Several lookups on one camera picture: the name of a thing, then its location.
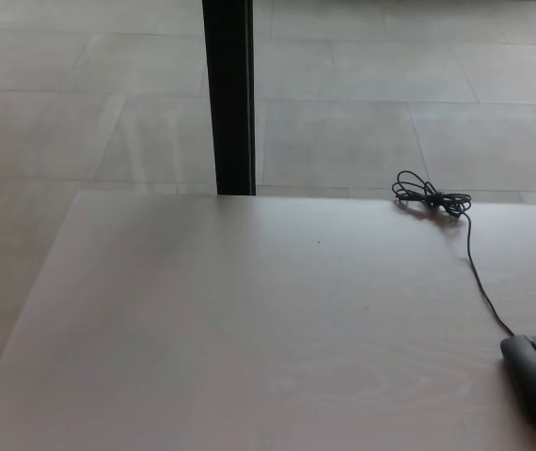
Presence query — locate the black mouse cable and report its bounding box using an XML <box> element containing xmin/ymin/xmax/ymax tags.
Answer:
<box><xmin>391</xmin><ymin>169</ymin><xmax>516</xmax><ymax>338</ymax></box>

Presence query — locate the black vertical post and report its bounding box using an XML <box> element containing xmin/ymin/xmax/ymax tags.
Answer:
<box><xmin>201</xmin><ymin>0</ymin><xmax>258</xmax><ymax>196</ymax></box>

